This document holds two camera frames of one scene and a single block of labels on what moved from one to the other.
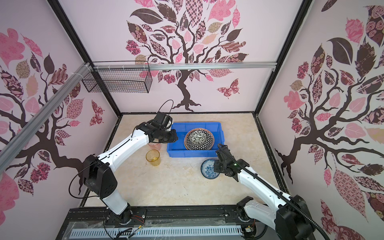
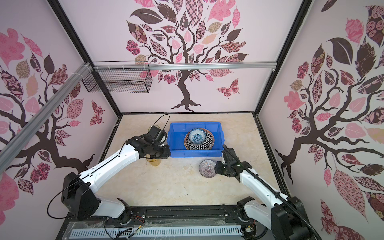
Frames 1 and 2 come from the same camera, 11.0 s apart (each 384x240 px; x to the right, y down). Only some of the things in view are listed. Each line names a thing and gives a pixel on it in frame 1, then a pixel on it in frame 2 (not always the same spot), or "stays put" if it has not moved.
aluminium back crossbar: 182,66 stays put
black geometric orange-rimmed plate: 208,145 stays put
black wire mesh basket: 134,80 stays put
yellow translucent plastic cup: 153,156 stays put
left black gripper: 172,139 to 165,154
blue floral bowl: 207,168 to 197,136
